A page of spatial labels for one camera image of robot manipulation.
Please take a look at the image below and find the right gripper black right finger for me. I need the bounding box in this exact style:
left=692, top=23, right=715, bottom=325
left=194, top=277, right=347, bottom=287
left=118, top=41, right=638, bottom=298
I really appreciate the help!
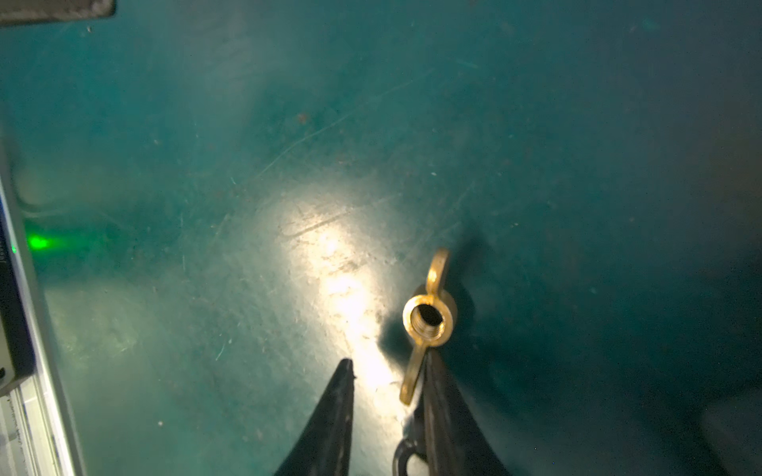
left=422, top=350, right=509, bottom=475

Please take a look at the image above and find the brass wing nut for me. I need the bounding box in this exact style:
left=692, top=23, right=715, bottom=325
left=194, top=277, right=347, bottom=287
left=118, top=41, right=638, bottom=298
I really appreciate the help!
left=399, top=248, right=458, bottom=406

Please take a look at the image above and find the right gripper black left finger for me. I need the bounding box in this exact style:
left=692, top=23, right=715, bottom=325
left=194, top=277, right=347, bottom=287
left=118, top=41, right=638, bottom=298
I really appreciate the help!
left=275, top=358, right=355, bottom=476

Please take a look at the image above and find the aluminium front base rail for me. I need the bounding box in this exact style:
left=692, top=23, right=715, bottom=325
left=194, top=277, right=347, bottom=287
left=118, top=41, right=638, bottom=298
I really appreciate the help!
left=1, top=172, right=87, bottom=475

